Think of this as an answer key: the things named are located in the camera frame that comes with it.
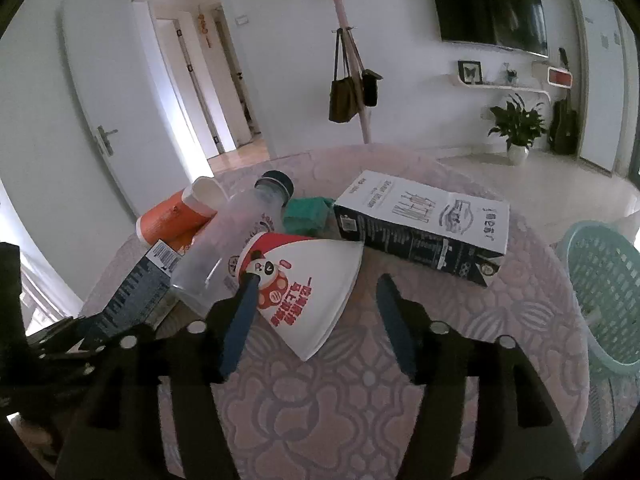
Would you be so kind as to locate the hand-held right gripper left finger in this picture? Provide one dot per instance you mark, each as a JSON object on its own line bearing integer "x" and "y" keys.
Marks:
{"x": 240, "y": 320}

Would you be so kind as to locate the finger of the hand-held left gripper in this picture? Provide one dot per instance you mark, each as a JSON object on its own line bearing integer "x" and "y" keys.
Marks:
{"x": 70, "y": 337}

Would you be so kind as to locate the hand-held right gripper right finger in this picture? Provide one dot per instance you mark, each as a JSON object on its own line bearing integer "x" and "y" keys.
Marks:
{"x": 397, "y": 330}

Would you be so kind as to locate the clear plastic bottle dark cap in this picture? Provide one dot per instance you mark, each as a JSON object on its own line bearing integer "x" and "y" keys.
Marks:
{"x": 225, "y": 250}

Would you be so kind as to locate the dark blue barcode packet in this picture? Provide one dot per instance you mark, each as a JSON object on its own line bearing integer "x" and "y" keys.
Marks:
{"x": 130, "y": 290}

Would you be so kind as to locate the white paper bowl red print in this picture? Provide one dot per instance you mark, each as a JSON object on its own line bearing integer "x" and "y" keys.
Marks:
{"x": 315, "y": 285}

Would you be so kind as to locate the black and white carton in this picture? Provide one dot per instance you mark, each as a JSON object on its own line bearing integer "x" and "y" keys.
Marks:
{"x": 425, "y": 230}

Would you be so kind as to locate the green sponge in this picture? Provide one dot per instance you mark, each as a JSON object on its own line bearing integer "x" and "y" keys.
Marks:
{"x": 305, "y": 215}

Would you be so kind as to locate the orange paper cup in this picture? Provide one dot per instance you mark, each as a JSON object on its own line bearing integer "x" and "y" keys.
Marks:
{"x": 167, "y": 220}

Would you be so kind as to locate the light teal plastic basket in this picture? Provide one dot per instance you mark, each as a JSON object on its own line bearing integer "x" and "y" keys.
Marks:
{"x": 610, "y": 300}

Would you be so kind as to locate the pink lace tablecloth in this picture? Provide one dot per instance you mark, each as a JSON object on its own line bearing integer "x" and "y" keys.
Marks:
{"x": 350, "y": 410}

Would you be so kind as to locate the white door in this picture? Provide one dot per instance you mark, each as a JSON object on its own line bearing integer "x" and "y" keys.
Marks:
{"x": 125, "y": 90}

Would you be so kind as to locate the potted green plant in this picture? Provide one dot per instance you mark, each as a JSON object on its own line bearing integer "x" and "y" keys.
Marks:
{"x": 517, "y": 127}

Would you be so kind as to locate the brown tote bag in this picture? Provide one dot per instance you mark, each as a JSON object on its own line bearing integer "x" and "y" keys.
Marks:
{"x": 342, "y": 95}

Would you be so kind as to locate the small black bag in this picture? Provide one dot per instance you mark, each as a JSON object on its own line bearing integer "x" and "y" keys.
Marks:
{"x": 370, "y": 87}

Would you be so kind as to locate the black guitar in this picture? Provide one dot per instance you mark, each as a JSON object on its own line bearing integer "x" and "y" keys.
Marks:
{"x": 564, "y": 130}

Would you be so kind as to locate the small vase on shelf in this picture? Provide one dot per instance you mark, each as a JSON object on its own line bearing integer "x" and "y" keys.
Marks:
{"x": 511, "y": 76}

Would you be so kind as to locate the red hanging ornament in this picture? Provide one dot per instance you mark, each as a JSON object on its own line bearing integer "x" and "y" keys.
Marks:
{"x": 203, "y": 25}

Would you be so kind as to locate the white standing air conditioner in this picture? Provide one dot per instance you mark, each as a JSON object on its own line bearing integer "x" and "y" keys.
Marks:
{"x": 597, "y": 80}

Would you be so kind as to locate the wooden coat rack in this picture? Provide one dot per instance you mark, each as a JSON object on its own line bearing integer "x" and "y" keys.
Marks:
{"x": 345, "y": 10}

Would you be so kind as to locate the white wall outlet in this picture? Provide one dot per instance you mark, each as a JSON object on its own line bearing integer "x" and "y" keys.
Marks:
{"x": 486, "y": 114}

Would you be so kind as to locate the white curved wall shelf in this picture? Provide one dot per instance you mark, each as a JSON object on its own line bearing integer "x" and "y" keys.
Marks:
{"x": 500, "y": 87}

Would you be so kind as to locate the black picture frame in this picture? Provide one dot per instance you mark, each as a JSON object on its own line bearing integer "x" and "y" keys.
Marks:
{"x": 470, "y": 72}

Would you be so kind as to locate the white light switch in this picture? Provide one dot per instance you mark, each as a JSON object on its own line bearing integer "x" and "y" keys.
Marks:
{"x": 242, "y": 19}

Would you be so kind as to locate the red and white wall box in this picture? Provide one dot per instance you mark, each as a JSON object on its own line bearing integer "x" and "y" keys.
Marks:
{"x": 560, "y": 77}

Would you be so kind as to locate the black wall television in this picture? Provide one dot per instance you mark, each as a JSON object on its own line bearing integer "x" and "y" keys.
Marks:
{"x": 485, "y": 5}

